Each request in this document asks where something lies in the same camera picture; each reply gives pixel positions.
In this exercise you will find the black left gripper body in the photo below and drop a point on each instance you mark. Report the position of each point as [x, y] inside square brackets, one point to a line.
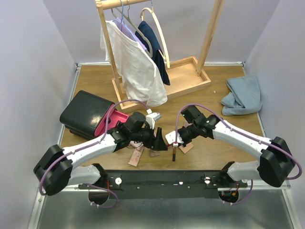
[154, 139]

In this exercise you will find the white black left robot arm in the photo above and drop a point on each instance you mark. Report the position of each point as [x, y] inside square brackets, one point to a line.
[55, 168]

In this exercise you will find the grey hanger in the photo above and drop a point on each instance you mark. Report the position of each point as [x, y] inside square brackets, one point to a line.
[138, 37]

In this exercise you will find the black organizer box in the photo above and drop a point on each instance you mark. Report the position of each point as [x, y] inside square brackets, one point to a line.
[85, 115]

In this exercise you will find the pink drawer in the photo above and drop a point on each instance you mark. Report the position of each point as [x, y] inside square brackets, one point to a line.
[114, 118]

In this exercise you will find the navy blue garment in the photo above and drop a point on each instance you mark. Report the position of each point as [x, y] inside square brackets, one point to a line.
[147, 31]

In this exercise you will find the wooden clothes rack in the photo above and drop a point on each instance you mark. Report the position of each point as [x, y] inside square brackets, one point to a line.
[187, 75]

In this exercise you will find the blue hanger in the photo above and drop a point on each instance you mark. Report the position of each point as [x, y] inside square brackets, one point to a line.
[121, 20]

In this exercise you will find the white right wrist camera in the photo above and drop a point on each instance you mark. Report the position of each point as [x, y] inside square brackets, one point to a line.
[173, 139]

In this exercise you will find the white t-shirt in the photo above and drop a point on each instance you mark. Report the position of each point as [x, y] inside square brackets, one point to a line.
[140, 76]

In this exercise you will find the rose gold square compact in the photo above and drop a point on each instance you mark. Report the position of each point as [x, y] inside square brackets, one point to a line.
[186, 148]

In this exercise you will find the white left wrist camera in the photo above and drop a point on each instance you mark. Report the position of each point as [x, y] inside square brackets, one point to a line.
[152, 117]

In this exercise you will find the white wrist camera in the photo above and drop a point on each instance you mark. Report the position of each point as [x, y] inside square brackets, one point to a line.
[173, 139]
[152, 117]

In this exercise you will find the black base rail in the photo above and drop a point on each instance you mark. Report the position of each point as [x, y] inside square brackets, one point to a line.
[157, 184]

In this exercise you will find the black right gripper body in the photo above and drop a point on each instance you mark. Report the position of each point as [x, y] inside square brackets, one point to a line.
[188, 133]

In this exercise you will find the pink palette lower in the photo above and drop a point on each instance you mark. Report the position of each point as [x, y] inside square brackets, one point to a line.
[136, 155]

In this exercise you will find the light blue towel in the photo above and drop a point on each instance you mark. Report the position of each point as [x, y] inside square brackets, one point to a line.
[244, 97]

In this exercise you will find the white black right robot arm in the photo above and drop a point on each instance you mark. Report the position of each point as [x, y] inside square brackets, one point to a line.
[239, 154]

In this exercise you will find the lavender shirt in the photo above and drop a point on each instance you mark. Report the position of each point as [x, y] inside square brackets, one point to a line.
[127, 32]

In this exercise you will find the cream wooden hanger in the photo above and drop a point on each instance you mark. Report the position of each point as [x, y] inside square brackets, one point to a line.
[164, 52]

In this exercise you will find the red lip gloss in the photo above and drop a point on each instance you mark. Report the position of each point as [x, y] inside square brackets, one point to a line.
[174, 154]

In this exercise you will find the small square blush compact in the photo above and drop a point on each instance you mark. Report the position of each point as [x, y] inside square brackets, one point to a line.
[136, 145]

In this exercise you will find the brown eyeshadow palette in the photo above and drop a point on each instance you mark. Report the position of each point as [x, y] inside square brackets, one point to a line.
[153, 153]

